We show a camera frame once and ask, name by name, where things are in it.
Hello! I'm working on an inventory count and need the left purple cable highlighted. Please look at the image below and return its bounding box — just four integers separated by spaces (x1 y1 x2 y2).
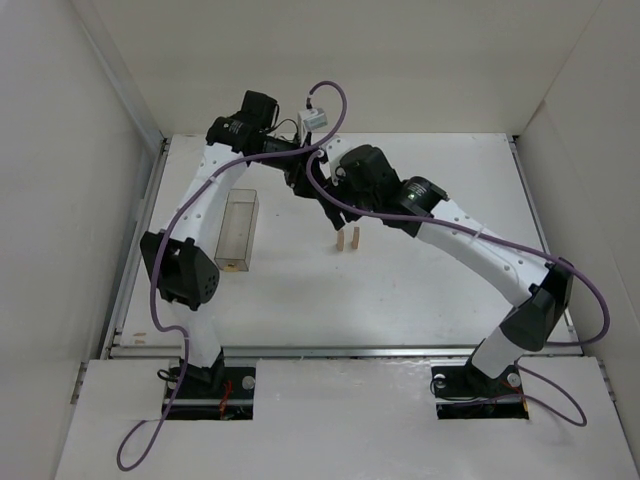
115 79 351 474

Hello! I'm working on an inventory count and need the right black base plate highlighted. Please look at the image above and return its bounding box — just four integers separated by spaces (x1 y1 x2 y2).
429 365 529 420

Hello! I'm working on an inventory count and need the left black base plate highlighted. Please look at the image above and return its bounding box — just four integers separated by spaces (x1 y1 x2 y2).
156 366 256 421

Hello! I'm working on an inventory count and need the light wood block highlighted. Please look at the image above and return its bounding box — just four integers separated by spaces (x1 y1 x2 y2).
336 230 345 252
351 226 361 250

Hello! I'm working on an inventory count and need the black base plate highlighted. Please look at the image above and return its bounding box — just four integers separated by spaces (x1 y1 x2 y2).
429 365 529 420
156 366 256 421

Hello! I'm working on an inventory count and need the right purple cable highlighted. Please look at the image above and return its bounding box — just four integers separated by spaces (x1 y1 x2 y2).
305 149 612 427

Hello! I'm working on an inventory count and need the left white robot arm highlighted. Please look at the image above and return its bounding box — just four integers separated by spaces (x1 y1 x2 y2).
140 90 339 390

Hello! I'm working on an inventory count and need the clear plastic container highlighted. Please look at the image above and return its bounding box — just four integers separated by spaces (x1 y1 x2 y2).
214 189 259 272

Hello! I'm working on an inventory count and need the purple cable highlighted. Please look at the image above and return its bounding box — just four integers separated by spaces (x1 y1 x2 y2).
305 149 612 427
115 79 351 474

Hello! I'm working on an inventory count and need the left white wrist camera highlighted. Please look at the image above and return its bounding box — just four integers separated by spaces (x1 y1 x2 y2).
297 108 328 138

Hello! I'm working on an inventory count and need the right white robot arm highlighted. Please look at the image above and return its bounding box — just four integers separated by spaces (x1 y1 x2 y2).
324 138 573 399

